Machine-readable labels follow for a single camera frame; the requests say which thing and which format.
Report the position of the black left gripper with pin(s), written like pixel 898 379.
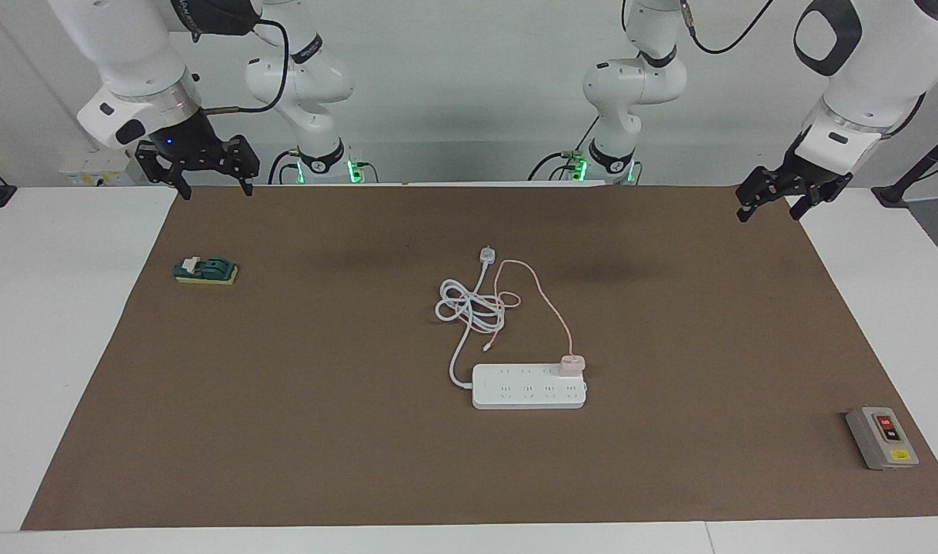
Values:
pixel 803 175

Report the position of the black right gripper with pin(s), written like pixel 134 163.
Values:
pixel 195 146

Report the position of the pink charger plug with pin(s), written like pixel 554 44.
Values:
pixel 571 365

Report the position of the white power strip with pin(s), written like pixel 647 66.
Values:
pixel 526 388

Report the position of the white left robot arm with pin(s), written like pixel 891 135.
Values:
pixel 869 85

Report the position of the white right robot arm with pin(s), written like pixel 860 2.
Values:
pixel 130 46

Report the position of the brown table mat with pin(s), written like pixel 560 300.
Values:
pixel 284 400

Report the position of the grey push button box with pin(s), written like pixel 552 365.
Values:
pixel 882 438

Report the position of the green knife switch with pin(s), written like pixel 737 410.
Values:
pixel 205 271

